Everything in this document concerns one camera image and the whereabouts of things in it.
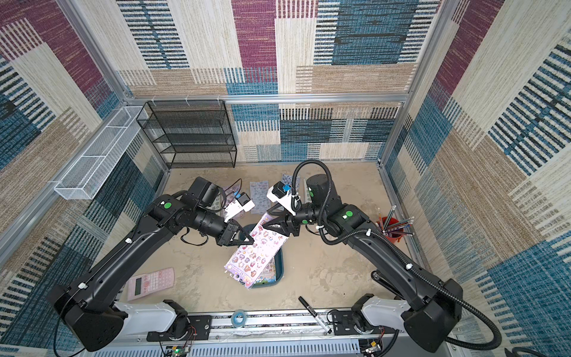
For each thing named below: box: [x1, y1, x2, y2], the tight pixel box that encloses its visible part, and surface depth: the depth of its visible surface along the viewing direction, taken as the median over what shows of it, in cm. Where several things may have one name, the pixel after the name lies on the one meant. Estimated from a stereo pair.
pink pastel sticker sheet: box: [243, 243, 283, 284], surface depth 65 cm
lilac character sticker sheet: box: [224, 213, 289, 289], surface depth 65 cm
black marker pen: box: [298, 296, 333, 334], surface depth 76 cm
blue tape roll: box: [230, 309, 247, 328], surface depth 77 cm
